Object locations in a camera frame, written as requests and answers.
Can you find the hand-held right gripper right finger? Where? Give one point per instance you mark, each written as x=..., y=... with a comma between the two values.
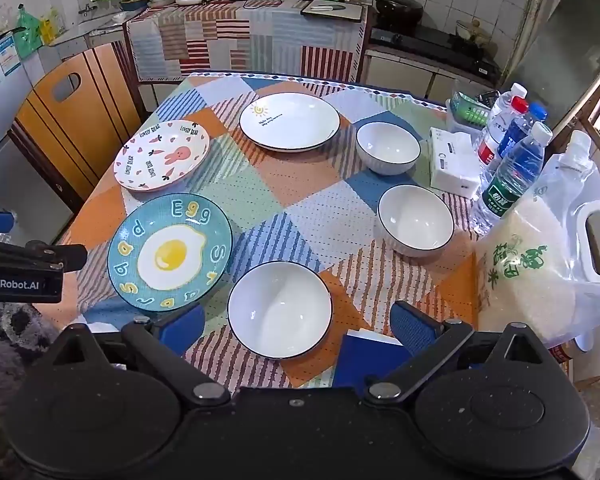
x=415, y=327

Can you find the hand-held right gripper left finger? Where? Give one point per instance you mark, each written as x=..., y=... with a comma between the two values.
x=182, y=327

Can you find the blue plate with egg print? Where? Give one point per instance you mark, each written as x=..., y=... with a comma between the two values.
x=130, y=255

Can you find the white bowl with dark rim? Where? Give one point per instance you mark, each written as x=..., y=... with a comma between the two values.
x=415, y=220
x=387, y=147
x=280, y=310

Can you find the white plate with bunny print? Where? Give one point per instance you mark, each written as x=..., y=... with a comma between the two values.
x=150, y=147

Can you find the white plate with sun print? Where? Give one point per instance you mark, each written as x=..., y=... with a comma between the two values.
x=300, y=127

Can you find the person's grey fuzzy clothing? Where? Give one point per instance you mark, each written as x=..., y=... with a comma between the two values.
x=5, y=360

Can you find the wooden chair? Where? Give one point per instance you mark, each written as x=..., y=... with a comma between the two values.
x=55, y=125

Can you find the clear bag of rice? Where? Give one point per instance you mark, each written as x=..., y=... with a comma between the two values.
x=525, y=260

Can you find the patchwork tablecloth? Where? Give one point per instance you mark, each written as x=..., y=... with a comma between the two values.
x=260, y=185

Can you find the white tissue pack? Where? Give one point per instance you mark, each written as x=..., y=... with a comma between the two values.
x=452, y=160

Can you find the green label water bottle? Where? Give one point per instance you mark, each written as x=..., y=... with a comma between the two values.
x=510, y=180

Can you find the clear plastic bag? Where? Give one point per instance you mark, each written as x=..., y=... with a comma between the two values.
x=597, y=305

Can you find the red label water bottle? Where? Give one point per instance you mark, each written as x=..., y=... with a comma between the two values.
x=487, y=152

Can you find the green plastic bag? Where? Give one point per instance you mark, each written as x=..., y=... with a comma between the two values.
x=29, y=32

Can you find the yellow detergent bottle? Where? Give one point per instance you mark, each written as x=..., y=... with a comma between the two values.
x=50, y=25

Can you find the blue label water bottle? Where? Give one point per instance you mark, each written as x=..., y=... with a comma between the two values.
x=515, y=135

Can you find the green plastic basket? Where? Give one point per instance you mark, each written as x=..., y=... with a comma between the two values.
x=470, y=107

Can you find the metal faucet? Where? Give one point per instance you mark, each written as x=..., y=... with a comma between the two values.
x=87, y=8

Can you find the white label water bottle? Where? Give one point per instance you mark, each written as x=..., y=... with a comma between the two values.
x=502, y=107

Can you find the small black packet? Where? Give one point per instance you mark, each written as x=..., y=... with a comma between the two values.
x=490, y=97

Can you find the cream base cabinet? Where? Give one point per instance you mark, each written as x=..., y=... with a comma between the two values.
x=405, y=77

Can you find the blue basin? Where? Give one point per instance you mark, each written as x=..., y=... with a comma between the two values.
x=134, y=2

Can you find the black gas stove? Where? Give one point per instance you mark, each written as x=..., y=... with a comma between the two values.
x=440, y=50

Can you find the striped counter cloth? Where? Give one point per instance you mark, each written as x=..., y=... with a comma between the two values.
x=220, y=40

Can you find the small pot with lid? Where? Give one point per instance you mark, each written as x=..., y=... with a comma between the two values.
x=472, y=35

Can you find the grey metal sheet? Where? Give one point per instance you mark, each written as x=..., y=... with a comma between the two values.
x=560, y=50

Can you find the black wok with lid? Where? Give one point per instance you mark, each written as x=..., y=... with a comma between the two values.
x=397, y=10

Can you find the cutting board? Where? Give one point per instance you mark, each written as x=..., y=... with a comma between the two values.
x=330, y=14

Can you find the kitchen knife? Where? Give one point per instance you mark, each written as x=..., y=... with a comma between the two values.
x=327, y=8

